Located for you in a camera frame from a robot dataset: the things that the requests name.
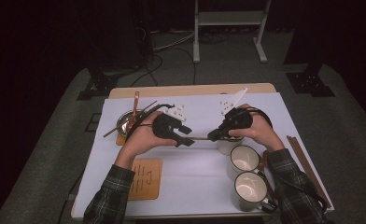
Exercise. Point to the red-brown wooden spoon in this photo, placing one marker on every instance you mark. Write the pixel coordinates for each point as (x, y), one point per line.
(136, 102)
(264, 161)

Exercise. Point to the white mug with dark rim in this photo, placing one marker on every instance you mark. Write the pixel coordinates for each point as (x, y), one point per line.
(243, 160)
(249, 188)
(228, 148)

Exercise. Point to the orange printed coaster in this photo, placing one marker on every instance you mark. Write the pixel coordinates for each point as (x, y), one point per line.
(154, 189)
(120, 141)

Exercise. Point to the black stand base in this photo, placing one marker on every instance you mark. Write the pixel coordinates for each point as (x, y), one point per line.
(308, 84)
(100, 85)

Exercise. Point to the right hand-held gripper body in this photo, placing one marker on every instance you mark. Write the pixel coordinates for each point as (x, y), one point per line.
(238, 119)

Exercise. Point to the wooden table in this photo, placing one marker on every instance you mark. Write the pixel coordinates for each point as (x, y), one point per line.
(187, 90)

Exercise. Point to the bundle of wooden chopsticks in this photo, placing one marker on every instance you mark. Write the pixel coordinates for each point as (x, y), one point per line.
(303, 161)

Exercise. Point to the dark equipment tower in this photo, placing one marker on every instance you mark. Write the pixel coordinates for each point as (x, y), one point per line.
(125, 37)

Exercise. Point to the white metal stand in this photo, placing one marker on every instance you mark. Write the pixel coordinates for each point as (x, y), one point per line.
(231, 18)

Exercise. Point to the stainless steel bowl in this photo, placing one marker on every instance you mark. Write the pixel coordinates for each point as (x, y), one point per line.
(123, 123)

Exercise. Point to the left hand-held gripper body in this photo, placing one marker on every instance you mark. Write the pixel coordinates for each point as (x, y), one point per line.
(165, 127)

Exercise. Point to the person's right hand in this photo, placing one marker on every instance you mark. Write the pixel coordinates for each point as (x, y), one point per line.
(260, 132)

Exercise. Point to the person's left hand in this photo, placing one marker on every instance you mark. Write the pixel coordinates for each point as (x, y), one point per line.
(140, 140)

